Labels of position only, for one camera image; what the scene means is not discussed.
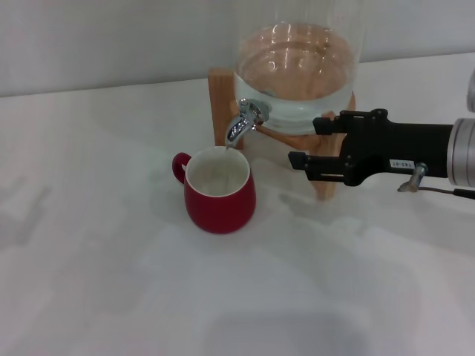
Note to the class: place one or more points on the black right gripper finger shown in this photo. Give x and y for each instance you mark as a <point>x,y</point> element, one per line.
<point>326,125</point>
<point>319,167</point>

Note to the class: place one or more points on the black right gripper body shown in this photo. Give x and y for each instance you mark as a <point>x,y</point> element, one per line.
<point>393,148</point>

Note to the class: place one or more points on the chrome faucet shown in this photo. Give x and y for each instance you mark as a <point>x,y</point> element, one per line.
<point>241,124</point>

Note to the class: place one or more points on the red cup with white inside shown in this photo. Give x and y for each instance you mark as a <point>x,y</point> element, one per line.
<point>222,207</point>

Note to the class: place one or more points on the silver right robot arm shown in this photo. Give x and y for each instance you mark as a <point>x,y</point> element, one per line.
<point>464,152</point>

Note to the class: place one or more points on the glass water dispenser jar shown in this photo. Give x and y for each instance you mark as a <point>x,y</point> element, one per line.
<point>297,96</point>

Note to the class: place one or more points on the wooden dispenser stand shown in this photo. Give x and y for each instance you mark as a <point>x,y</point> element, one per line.
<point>222,111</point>

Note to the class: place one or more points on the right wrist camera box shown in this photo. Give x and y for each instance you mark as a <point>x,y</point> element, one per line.
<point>471,91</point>

